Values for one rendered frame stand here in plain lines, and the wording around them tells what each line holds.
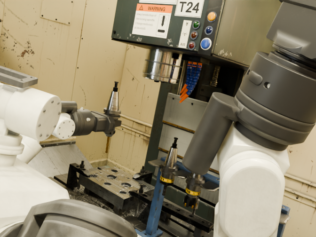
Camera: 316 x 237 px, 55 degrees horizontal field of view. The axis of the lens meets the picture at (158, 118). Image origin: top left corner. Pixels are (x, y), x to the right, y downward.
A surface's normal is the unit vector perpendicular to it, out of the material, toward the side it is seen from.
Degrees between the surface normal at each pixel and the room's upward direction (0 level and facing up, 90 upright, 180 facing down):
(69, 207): 47
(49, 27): 90
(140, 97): 90
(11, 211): 43
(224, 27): 90
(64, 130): 92
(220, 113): 101
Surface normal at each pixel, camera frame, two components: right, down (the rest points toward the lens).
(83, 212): 0.03, -0.57
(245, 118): -0.77, -0.01
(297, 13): -0.90, -0.16
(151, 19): -0.59, 0.03
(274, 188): -0.11, 0.39
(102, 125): 0.78, 0.26
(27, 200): 0.75, -0.54
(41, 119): 0.95, 0.31
